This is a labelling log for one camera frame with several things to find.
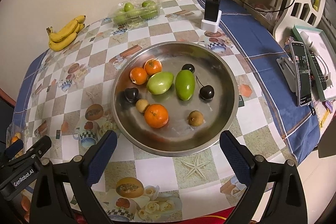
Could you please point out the black charger on white dock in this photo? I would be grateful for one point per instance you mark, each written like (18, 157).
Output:
(212, 16)

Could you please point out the green tray box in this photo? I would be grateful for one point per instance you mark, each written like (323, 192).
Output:
(317, 41)

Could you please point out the silver metal bowl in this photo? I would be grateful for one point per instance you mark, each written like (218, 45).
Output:
(177, 137)

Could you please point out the black smartphone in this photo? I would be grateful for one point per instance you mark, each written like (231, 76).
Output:
(302, 73)

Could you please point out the yellow longan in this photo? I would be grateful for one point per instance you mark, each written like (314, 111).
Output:
(141, 105)

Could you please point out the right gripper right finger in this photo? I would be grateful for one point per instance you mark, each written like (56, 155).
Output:
(287, 202)

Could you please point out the small orange mandarin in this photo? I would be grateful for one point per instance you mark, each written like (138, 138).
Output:
(138, 76)

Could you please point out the clear box of green fruits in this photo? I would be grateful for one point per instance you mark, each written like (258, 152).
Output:
(134, 13)

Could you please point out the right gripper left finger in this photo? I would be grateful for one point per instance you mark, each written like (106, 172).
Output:
(50, 202)

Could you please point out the checkered patterned tablecloth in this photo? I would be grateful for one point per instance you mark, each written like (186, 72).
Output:
(66, 95)

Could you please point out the dark cherry with stem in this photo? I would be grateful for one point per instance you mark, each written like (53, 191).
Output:
(206, 92)

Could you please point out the brown longan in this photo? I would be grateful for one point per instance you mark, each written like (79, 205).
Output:
(195, 118)

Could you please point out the black remote control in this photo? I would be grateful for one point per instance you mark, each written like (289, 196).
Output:
(316, 70)

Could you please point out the yellow banana bunch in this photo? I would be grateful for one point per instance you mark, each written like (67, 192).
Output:
(63, 38)

